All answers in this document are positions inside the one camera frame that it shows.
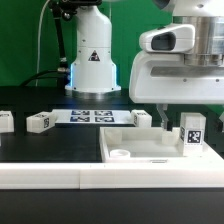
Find white cable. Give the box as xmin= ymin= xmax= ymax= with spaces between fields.
xmin=35 ymin=0 xmax=51 ymax=88

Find white square tabletop part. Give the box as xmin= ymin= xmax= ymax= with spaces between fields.
xmin=99 ymin=127 xmax=208 ymax=163

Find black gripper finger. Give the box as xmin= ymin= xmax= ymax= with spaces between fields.
xmin=156 ymin=104 xmax=173 ymax=131
xmin=218 ymin=111 xmax=224 ymax=132

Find white sheet with tags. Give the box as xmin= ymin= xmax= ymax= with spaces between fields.
xmin=53 ymin=109 xmax=132 ymax=125

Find black cable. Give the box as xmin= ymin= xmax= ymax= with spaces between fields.
xmin=20 ymin=68 xmax=71 ymax=88

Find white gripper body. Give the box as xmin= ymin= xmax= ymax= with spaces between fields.
xmin=129 ymin=23 xmax=224 ymax=104

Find white U-shaped obstacle fence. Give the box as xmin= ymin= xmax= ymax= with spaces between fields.
xmin=0 ymin=135 xmax=224 ymax=189

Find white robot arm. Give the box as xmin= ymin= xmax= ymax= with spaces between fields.
xmin=69 ymin=0 xmax=224 ymax=111

